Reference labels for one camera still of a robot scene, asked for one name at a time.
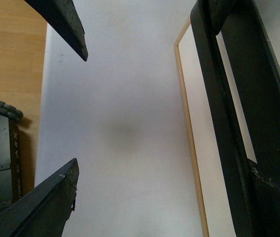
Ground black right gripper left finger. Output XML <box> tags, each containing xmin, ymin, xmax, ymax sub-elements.
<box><xmin>0</xmin><ymin>158</ymin><xmax>79</xmax><ymax>237</ymax></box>

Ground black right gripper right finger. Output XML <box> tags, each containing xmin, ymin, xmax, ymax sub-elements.
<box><xmin>26</xmin><ymin>0</ymin><xmax>88</xmax><ymax>61</ymax></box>

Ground white lower drawer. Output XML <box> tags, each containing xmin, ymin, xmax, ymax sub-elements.
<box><xmin>177</xmin><ymin>26</ymin><xmax>258</xmax><ymax>237</ymax></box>

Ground black drawer handle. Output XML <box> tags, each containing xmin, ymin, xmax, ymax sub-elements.
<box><xmin>190</xmin><ymin>0</ymin><xmax>280</xmax><ymax>237</ymax></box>

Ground grey cable chain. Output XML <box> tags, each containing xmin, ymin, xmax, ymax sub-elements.
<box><xmin>0</xmin><ymin>98</ymin><xmax>24</xmax><ymax>121</ymax></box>

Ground wooden two-drawer cabinet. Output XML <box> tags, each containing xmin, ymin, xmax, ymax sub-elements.
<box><xmin>174</xmin><ymin>19</ymin><xmax>216</xmax><ymax>237</ymax></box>

